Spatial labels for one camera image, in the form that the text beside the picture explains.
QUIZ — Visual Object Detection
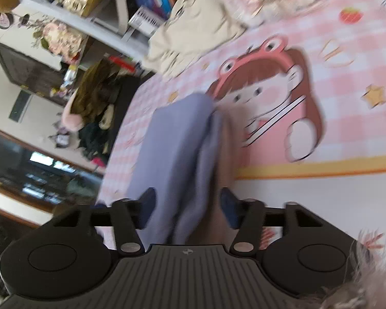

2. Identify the cream cloth garment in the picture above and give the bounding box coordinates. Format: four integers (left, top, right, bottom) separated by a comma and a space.
144, 0, 245, 75

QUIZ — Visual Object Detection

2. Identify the purple and brown sweater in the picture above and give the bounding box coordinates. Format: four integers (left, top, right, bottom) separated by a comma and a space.
125, 93, 245, 249

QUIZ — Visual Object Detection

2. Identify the dark olive jacket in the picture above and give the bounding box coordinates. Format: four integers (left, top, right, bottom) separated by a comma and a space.
71, 59, 117, 120

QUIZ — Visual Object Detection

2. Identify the white printed box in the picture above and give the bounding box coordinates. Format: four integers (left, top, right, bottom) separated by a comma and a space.
128, 6, 165, 37

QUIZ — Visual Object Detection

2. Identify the white bookshelf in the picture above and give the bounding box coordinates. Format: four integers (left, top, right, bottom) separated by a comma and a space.
19, 0, 155, 59

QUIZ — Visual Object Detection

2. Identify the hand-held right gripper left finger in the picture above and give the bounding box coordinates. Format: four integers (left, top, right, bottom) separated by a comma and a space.
51, 187, 157, 254

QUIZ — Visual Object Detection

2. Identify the dark glass cabinet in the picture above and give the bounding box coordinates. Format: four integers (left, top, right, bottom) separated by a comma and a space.
0, 126, 104, 214

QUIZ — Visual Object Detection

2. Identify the dark picture frame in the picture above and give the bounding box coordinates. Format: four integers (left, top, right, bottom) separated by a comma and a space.
0, 38, 69, 98

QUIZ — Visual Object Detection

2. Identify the dark clothes pile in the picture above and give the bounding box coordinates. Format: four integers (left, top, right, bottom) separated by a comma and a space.
76, 118, 117, 165

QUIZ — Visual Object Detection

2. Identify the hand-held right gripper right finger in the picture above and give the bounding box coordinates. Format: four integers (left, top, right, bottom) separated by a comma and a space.
220, 187, 323, 255

